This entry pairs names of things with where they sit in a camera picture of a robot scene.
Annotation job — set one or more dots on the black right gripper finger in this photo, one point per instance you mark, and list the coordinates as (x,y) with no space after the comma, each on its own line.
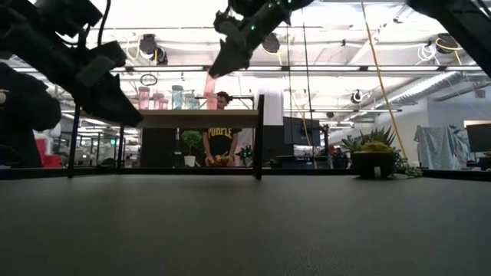
(226,57)
(242,48)

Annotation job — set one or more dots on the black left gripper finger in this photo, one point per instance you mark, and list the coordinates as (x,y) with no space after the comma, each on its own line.
(122,103)
(103,105)

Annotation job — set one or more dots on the teal pill bottle white cap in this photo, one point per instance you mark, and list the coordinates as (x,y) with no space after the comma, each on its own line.
(196,104)
(177,97)
(188,102)

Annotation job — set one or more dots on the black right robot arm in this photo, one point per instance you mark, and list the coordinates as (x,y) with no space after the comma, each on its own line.
(460,27)

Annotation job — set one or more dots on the long ceiling light bar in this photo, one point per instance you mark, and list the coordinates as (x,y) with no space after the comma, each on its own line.
(307,68)

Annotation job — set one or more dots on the red cabinet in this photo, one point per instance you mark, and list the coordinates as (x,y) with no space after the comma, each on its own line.
(48,159)

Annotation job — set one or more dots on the small plant white pot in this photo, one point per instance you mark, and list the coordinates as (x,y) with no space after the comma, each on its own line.
(190,142)

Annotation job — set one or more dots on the person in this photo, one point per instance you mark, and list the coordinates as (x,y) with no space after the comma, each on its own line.
(23,111)
(220,142)

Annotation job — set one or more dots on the black device green lights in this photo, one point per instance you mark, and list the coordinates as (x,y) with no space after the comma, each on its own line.
(245,153)

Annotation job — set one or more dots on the black monitor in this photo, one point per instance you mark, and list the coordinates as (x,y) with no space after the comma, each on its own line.
(479,138)
(299,132)

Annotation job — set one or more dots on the bowl of orange fruit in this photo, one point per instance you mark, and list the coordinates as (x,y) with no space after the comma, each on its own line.
(220,160)

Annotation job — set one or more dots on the succulent plant in dark pot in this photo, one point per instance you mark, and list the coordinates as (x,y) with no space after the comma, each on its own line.
(374,153)

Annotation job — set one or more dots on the black table mat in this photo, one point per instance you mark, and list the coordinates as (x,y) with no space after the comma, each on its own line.
(245,230)

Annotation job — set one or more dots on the grey cloth cover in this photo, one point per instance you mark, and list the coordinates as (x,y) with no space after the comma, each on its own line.
(437,147)

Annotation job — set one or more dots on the silver ceiling duct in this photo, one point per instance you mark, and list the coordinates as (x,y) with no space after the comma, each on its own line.
(422,88)

